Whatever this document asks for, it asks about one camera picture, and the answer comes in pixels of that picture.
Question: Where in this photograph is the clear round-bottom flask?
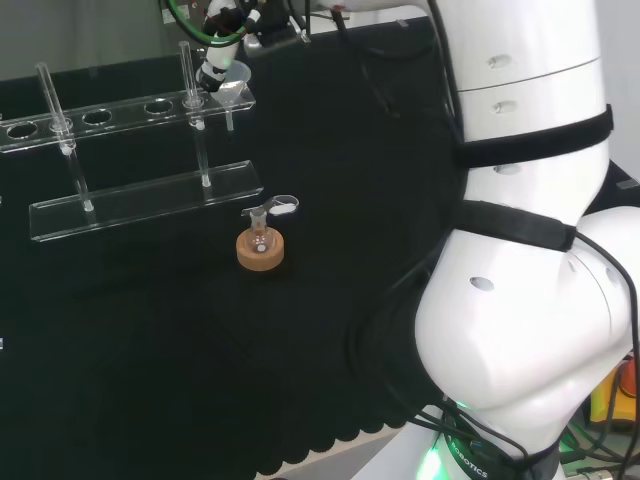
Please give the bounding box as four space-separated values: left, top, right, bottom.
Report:
248 206 274 254

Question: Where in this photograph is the green cable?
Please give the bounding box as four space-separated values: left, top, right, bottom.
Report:
158 0 251 49

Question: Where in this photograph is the yellow stop button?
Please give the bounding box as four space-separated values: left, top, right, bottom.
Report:
589 356 640 434

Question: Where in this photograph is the black bench cloth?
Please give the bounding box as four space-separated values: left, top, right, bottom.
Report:
0 17 640 480

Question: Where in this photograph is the clear glass weighing funnel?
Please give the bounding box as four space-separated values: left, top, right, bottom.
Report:
241 194 301 219

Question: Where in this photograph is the translucent plastic funnel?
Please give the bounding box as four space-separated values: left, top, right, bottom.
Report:
216 61 252 144

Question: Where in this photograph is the brown cork ring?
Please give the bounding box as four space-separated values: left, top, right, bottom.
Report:
235 230 287 274

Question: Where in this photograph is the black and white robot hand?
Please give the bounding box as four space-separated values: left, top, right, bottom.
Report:
195 0 312 94

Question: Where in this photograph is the clear acrylic funnel stand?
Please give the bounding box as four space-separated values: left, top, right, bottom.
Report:
0 41 265 244

